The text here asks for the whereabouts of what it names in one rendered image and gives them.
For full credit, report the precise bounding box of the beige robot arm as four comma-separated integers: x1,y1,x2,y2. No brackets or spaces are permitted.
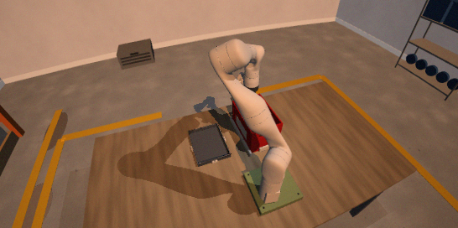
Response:
209,39,292,204

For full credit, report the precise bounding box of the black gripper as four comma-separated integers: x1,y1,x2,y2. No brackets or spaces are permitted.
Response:
247,86,258,92

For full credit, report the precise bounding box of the grey rectangular tray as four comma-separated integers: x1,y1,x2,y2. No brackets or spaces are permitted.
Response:
188,123,231,167

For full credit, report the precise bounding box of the red bottle crate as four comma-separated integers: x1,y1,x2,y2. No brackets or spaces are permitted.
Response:
232,101,283,153

